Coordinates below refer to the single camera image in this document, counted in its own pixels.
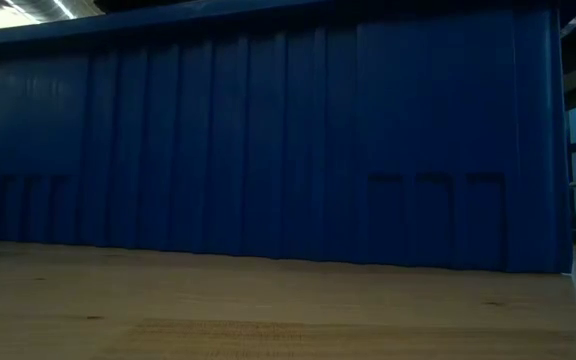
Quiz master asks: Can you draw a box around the blue plastic bin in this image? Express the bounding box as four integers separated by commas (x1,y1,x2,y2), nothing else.
0,0,576,275

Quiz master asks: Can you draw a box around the silver ventilation duct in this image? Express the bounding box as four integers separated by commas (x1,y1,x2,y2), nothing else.
2,0,89,24

